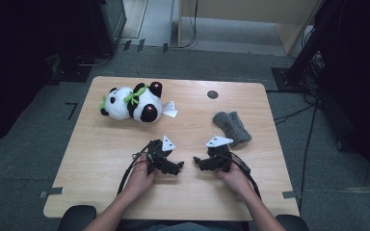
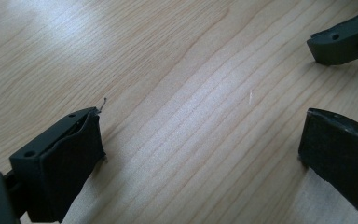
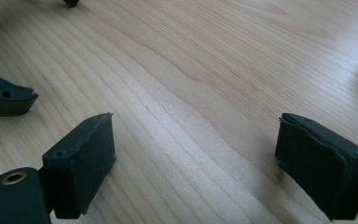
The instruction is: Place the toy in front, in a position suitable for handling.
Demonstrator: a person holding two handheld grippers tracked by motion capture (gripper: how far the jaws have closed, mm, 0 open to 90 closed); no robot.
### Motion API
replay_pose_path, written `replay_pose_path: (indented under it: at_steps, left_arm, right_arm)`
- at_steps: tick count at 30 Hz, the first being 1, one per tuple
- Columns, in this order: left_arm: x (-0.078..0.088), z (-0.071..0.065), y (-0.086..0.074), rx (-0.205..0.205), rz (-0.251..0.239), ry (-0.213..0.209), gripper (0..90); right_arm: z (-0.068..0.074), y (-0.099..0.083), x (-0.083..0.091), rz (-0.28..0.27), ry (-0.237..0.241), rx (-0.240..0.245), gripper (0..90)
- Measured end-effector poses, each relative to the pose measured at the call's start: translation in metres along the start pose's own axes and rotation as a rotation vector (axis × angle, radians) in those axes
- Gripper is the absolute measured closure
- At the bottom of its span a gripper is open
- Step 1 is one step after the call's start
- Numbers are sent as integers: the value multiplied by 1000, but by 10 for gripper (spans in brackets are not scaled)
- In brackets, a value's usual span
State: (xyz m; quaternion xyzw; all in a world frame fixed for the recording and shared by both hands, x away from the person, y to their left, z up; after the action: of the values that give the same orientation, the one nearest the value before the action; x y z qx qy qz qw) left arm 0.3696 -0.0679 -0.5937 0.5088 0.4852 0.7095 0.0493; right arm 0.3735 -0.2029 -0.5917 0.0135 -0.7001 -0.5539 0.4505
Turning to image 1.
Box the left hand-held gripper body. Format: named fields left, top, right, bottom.
left=145, top=135, right=177, bottom=176

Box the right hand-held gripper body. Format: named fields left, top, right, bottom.
left=205, top=135, right=234, bottom=172

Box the grey fluffy cloth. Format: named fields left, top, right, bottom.
left=212, top=111, right=252, bottom=148

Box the panda plush toy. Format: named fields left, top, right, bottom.
left=98, top=81, right=179, bottom=124

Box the person's right hand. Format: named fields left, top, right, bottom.
left=216, top=157, right=256, bottom=200

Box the person's left hand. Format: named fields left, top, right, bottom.
left=121, top=157, right=158, bottom=200

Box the person's lap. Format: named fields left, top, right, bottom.
left=115, top=219, right=250, bottom=231

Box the black chair armrest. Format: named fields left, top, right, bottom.
left=275, top=214, right=309, bottom=231
left=57, top=205, right=97, bottom=231

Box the black metal stand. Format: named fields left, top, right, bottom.
left=271, top=0, right=336, bottom=94

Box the light wooden cabinet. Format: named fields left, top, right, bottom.
left=176, top=0, right=322, bottom=56

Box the left hand-held gripper cable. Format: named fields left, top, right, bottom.
left=117, top=140, right=155, bottom=196

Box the hand-held gripper cable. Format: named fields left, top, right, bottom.
left=117, top=140, right=155, bottom=196
left=218, top=152, right=262, bottom=200

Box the right hand-held gripper cable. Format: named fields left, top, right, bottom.
left=218, top=152, right=262, bottom=200

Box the long black floor cable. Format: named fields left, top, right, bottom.
left=297, top=102, right=319, bottom=213

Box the short black floor cable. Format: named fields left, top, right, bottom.
left=273, top=104, right=316, bottom=126

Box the black floor base plate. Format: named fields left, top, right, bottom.
left=49, top=54, right=93, bottom=86

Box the black hanging cable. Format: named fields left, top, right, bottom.
left=177, top=0, right=198, bottom=50

